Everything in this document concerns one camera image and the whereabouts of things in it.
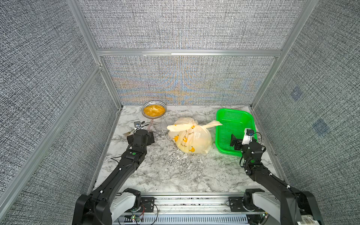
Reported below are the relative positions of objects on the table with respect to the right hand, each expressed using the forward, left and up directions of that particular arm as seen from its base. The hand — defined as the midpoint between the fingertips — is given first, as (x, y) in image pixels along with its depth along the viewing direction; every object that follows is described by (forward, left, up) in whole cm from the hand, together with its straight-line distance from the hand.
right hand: (241, 131), depth 84 cm
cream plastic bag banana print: (-3, +31, -2) cm, 31 cm away
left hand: (-1, +58, +1) cm, 58 cm away
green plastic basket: (+19, -6, -16) cm, 25 cm away
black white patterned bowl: (+39, +59, -15) cm, 72 cm away
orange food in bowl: (+26, +57, -10) cm, 63 cm away
